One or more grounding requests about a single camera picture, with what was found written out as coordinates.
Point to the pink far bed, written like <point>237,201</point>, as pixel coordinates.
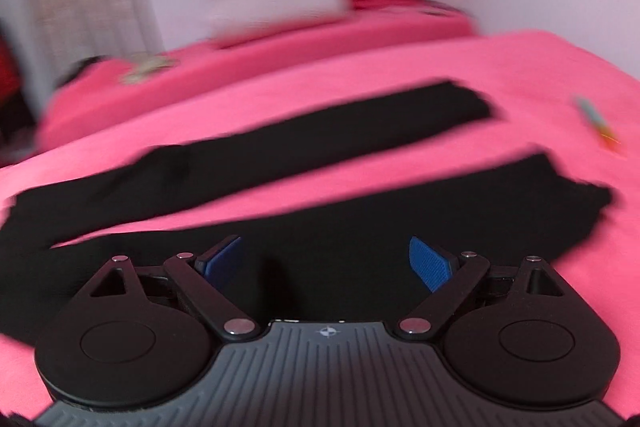
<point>103,95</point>

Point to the small colourful pen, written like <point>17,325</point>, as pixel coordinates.
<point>597,123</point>

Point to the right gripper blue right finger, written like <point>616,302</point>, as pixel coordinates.
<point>434,266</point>

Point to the beige cloth on bed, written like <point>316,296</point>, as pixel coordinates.
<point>147,68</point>

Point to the pink blanket near bed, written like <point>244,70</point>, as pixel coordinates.
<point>540,343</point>

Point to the white pillow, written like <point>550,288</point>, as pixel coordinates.
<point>240,19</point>

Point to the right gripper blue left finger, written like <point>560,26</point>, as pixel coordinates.
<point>219,265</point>

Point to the black pants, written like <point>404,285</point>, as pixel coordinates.
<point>343,259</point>

